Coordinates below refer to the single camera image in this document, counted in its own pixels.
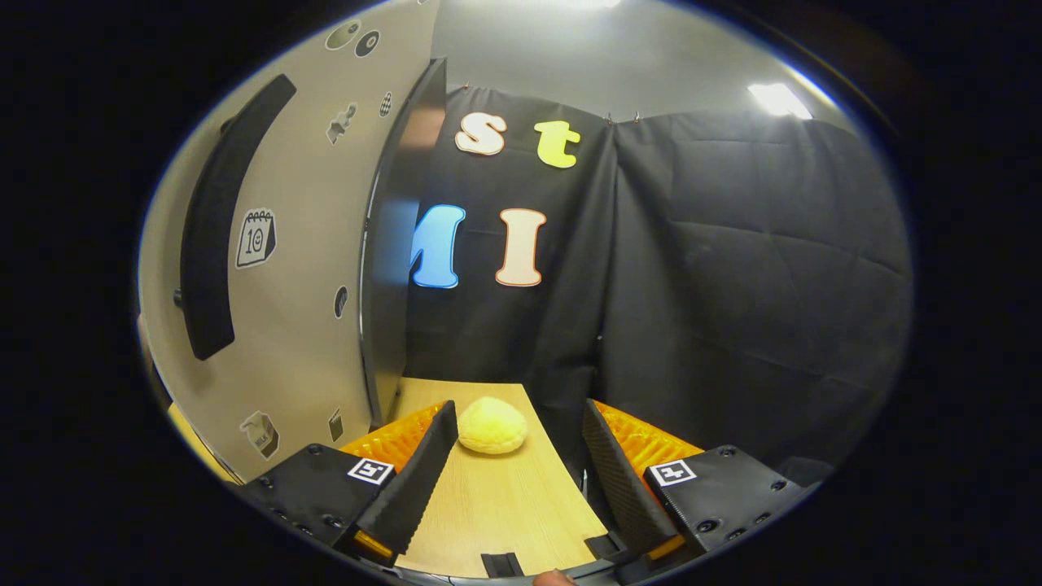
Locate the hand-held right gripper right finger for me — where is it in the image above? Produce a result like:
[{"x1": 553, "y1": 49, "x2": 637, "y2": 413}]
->
[{"x1": 581, "y1": 397, "x2": 821, "y2": 575}]

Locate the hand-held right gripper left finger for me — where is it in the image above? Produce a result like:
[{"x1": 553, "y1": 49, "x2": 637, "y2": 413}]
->
[{"x1": 240, "y1": 399, "x2": 459, "y2": 569}]

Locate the grey cabinet door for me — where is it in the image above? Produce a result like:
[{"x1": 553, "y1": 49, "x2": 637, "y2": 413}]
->
[{"x1": 137, "y1": 0, "x2": 440, "y2": 485}]

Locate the black door handle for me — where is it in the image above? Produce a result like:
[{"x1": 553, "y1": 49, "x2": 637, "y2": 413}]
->
[{"x1": 175, "y1": 73, "x2": 298, "y2": 361}]

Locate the yellow bread toy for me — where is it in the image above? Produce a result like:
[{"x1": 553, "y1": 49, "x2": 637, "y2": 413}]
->
[{"x1": 458, "y1": 396, "x2": 528, "y2": 455}]

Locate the black backdrop cloth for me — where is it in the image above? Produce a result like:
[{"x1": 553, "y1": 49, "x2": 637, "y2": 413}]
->
[{"x1": 403, "y1": 81, "x2": 913, "y2": 489}]

